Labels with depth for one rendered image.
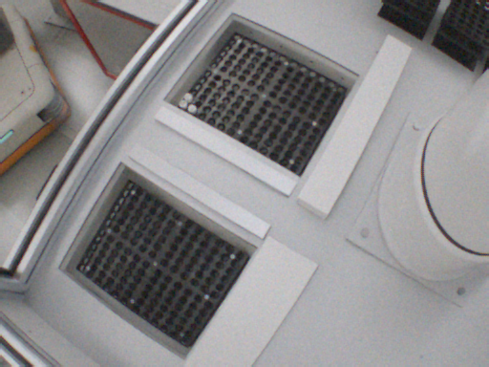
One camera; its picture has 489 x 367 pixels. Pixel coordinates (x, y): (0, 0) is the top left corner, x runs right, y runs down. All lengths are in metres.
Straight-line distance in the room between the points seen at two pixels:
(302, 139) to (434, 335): 0.38
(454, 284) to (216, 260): 0.37
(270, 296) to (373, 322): 0.16
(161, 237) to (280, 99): 0.30
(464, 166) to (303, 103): 0.45
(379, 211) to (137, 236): 0.38
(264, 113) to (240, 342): 0.38
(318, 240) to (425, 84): 0.32
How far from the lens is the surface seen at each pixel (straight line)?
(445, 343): 0.73
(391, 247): 0.67
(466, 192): 0.45
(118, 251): 0.76
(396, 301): 0.70
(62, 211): 0.72
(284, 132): 0.77
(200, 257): 0.73
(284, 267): 0.66
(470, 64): 0.86
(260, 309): 0.66
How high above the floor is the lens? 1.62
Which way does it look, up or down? 75 degrees down
